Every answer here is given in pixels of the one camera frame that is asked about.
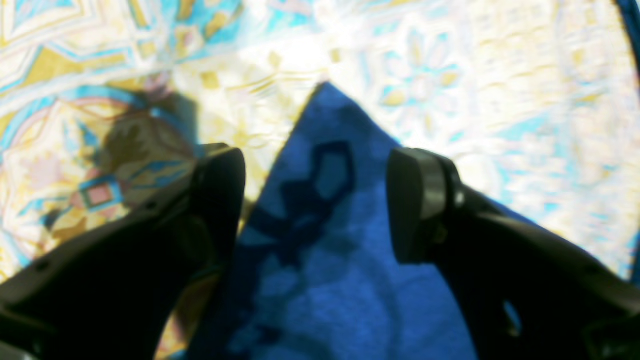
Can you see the blue long-sleeve T-shirt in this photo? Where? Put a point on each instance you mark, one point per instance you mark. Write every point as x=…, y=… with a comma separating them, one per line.
x=314, y=274

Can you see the patterned tile tablecloth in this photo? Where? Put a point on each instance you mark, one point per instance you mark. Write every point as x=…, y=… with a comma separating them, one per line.
x=106, y=102

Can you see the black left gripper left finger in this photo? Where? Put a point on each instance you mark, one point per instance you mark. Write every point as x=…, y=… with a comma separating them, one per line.
x=108, y=293

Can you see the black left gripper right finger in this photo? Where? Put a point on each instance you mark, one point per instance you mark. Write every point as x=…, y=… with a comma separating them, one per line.
x=525, y=293

